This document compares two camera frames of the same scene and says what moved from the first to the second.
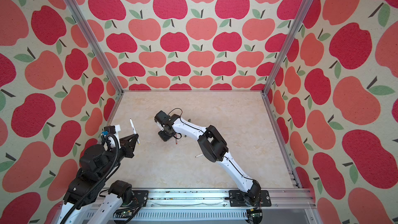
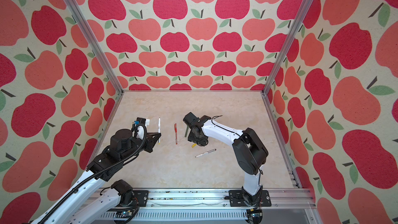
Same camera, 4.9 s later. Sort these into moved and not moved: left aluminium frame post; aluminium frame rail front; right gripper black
Moved: right gripper black
Not moved: left aluminium frame post; aluminium frame rail front
